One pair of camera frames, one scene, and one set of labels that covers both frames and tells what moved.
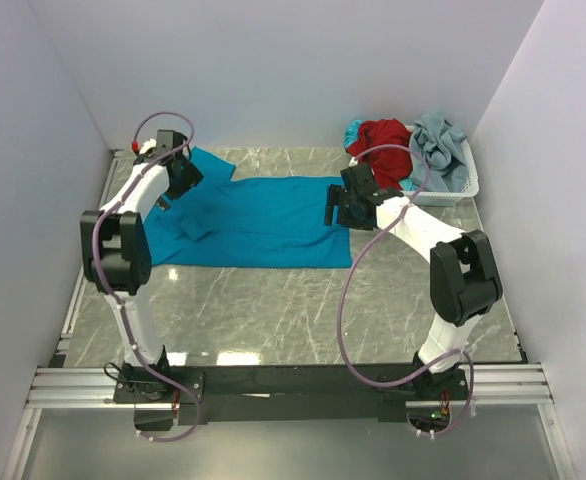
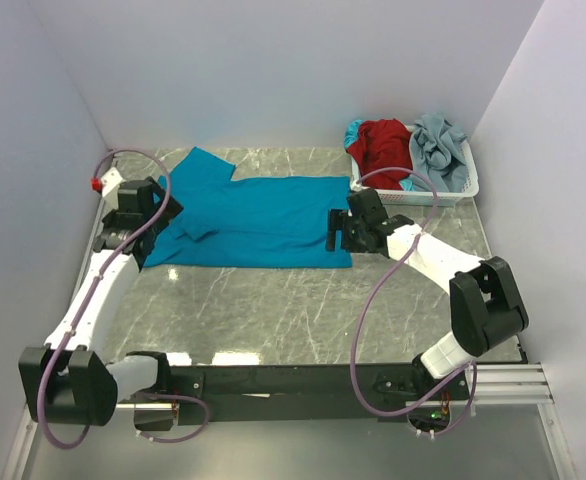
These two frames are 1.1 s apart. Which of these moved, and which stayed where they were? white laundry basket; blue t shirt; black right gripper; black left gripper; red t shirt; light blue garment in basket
Moved: black right gripper; black left gripper
Stayed: light blue garment in basket; white laundry basket; red t shirt; blue t shirt
